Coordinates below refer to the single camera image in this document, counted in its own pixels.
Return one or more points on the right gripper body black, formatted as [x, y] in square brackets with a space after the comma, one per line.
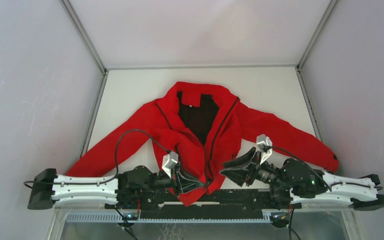
[266, 173]

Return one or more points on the red jacket black lining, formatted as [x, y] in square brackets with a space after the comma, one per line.
[205, 125]

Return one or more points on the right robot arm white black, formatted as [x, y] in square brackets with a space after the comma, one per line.
[296, 183]

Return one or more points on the white slotted cable duct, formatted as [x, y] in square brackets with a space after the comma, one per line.
[113, 217]

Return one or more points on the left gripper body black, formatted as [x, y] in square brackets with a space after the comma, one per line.
[162, 181]

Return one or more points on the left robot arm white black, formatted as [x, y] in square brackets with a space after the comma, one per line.
[123, 190]

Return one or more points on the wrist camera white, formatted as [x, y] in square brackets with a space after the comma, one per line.
[169, 163]
[265, 145]

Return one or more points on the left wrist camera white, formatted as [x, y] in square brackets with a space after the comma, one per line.
[169, 163]

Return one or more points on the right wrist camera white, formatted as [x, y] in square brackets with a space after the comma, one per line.
[265, 145]

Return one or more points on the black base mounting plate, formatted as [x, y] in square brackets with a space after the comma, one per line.
[221, 203]

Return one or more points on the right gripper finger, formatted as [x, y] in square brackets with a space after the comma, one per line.
[241, 161]
[240, 176]

